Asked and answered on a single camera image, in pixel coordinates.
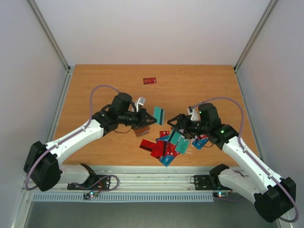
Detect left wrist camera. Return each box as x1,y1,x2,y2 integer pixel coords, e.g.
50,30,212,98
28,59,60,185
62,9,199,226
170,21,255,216
134,97,146,112

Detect dark red striped card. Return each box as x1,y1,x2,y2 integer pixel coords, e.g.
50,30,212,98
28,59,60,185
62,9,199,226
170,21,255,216
139,139,156,152

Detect brown leather card holder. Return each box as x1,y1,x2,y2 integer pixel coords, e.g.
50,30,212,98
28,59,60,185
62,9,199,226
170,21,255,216
133,126,150,137

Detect small red card top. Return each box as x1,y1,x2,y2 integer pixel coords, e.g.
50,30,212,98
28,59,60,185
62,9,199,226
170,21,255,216
160,131,170,137

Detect teal card with stripe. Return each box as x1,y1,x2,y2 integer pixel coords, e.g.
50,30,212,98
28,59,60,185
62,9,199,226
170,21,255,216
153,106,165,125

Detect lone red card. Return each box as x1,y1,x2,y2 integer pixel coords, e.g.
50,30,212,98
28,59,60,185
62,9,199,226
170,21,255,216
143,77,157,85

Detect right circuit board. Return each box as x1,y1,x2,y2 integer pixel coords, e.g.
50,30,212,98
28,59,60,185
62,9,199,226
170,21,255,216
213,191,230,198

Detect blue card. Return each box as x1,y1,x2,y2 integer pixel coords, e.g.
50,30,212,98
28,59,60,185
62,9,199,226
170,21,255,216
159,155,175,167
156,135,170,142
192,138,209,150

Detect circuit board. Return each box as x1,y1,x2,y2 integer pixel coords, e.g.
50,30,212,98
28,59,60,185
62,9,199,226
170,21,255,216
213,191,230,198
83,192,99,200

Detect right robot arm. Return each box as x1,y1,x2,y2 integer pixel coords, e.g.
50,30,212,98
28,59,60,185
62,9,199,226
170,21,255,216
167,102,299,223

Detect blue card bottom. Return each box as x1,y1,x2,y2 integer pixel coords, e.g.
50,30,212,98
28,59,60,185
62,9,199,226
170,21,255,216
159,155,175,167

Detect red card left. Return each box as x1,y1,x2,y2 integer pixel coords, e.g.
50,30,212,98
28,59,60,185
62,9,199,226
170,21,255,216
150,140,167,160

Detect blue card right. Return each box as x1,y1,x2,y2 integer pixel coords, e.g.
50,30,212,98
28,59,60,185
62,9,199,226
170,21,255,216
192,138,209,150

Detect left circuit board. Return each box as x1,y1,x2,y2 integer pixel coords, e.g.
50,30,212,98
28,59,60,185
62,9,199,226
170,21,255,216
83,192,99,200

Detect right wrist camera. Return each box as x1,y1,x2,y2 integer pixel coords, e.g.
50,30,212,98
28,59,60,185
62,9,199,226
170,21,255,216
187,106,199,121

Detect aluminium frame rails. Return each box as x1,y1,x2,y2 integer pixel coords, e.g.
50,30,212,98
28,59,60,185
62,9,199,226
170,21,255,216
21,165,283,193

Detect frame post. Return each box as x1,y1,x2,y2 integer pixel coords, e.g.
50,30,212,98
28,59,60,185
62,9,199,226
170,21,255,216
233,0,279,72
26,0,71,72

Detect right frame post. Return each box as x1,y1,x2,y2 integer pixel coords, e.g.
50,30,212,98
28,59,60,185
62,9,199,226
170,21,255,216
233,0,279,72

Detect blue card centre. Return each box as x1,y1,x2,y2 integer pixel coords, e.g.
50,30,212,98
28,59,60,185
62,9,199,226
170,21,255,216
156,135,170,142

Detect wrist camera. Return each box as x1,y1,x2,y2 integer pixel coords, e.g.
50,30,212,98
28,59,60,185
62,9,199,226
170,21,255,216
134,97,146,112
187,106,199,121

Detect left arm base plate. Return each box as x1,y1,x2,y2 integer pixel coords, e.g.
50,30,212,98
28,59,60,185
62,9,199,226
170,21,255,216
67,175,111,190

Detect teal card bottom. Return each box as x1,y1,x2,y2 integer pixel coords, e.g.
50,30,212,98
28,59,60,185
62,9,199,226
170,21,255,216
168,131,181,145

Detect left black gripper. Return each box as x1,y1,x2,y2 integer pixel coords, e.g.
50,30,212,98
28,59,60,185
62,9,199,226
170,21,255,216
119,108,157,130

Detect grey slotted cable duct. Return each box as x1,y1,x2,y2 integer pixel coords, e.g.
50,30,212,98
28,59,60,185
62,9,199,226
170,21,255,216
31,192,214,203

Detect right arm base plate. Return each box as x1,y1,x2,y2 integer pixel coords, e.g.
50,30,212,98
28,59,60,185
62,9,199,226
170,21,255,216
193,175,231,191

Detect red VIP card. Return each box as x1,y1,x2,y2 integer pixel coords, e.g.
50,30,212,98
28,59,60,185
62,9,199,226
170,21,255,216
165,142,179,157

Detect left frame post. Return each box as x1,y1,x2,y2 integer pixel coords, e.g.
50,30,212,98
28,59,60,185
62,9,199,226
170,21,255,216
26,0,71,72

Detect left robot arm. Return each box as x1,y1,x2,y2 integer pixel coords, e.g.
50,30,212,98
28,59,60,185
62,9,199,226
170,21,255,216
24,93,157,191

